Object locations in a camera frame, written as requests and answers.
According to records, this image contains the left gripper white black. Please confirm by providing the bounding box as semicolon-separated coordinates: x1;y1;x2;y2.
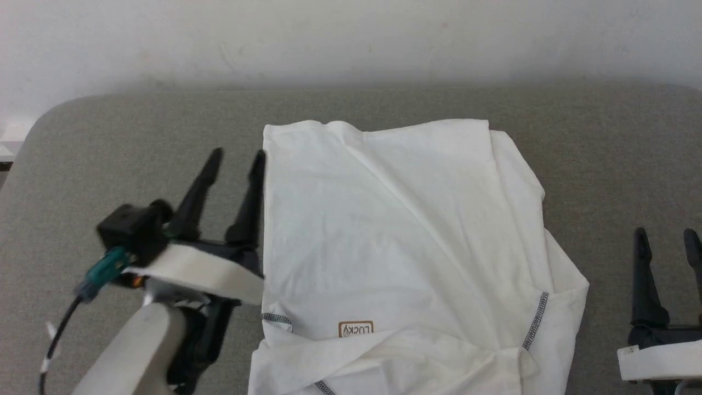
123;147;267;395

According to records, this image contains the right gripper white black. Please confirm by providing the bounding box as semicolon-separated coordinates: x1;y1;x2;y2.
617;227;702;395

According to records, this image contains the white t-shirt with grey stitching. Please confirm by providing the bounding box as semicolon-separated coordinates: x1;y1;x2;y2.
248;118;591;395

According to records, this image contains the left arm teal plug cable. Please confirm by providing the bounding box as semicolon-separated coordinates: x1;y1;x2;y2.
39;246;131;395

